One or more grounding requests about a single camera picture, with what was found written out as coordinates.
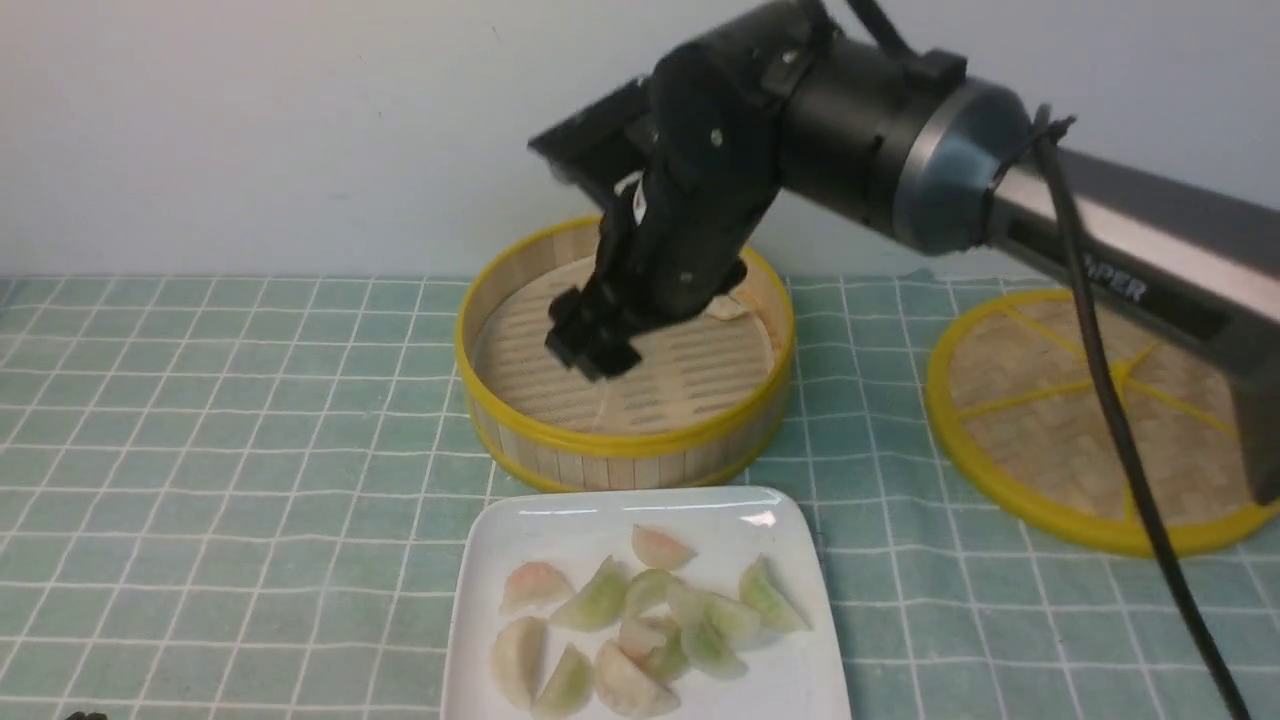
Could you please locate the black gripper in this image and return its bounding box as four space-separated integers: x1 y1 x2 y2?
547 40 785 382

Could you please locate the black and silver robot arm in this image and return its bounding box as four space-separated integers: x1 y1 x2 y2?
529 1 1279 505

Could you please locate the white square plate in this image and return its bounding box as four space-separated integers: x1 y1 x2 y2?
440 486 852 719

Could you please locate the yellow bamboo steamer basket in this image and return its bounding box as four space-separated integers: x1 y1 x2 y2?
454 217 796 492

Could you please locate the dumpling in steamer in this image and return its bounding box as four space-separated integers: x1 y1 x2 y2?
701 293 753 322

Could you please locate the pink dumpling top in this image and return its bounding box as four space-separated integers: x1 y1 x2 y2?
631 525 698 571

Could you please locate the pink dumpling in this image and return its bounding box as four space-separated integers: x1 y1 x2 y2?
617 616 690 684
499 561 575 615
631 525 698 571

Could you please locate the pink dumpling left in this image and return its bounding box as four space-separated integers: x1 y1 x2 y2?
499 561 575 615

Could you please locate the green dumpling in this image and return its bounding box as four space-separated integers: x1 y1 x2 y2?
739 553 812 634
548 556 628 633
622 568 682 619
531 643 594 719
666 583 762 682

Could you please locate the green dumpling centre left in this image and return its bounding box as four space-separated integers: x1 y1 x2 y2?
548 556 628 633

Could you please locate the pink dumpling centre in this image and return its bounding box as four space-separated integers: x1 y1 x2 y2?
617 616 690 684

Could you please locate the pale dumpling bottom left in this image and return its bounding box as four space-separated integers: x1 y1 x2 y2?
489 616 547 710

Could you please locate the pale dumpling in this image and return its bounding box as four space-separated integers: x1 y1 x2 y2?
489 616 547 710
591 641 681 719

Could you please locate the green dumpling centre right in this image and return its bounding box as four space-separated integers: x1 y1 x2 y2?
666 583 762 682

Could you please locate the pale dumpling bottom centre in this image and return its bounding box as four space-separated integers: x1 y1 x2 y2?
591 641 681 719

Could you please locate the green dumpling bottom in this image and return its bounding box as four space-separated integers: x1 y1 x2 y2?
531 643 594 719

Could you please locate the green checkered tablecloth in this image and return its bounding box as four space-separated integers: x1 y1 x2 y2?
1 274 1225 719

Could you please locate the yellow woven bamboo steamer lid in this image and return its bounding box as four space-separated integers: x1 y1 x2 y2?
924 290 1277 557

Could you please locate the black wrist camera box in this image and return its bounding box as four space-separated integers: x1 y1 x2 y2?
527 76 657 211

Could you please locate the black cable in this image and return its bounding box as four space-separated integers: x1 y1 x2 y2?
845 0 1256 720

